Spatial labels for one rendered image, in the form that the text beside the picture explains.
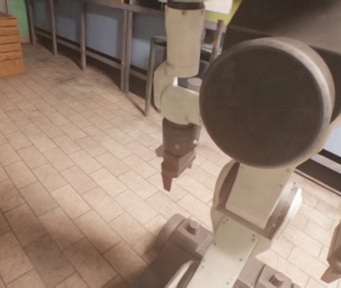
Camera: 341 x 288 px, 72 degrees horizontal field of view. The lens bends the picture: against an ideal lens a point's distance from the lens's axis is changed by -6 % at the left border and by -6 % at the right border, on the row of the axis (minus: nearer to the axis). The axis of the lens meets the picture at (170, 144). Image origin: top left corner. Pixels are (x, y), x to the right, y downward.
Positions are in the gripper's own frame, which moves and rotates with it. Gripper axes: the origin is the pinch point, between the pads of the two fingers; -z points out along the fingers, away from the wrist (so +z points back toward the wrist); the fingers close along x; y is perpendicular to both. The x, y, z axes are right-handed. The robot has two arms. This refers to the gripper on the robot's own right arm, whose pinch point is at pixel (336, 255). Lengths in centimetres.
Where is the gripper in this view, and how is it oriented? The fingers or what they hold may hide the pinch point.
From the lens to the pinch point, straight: 69.6
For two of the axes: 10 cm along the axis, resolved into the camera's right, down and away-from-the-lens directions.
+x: 5.9, -5.4, 6.0
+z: 0.1, -7.4, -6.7
